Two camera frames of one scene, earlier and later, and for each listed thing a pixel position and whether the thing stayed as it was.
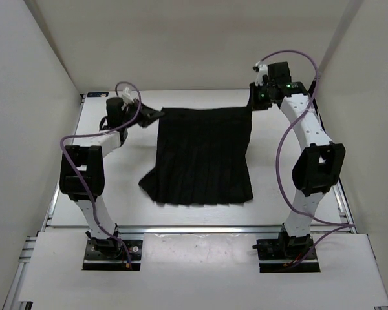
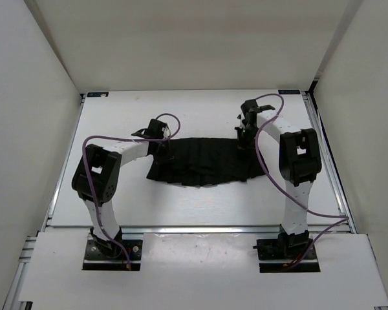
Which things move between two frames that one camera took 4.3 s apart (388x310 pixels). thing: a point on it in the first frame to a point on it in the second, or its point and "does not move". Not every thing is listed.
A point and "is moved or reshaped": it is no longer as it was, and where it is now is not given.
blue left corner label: [97, 94] does not move
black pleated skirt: [202, 155] is moved or reshaped
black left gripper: [148, 115] to [167, 158]
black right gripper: [255, 87] to [242, 144]
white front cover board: [209, 268] does not move
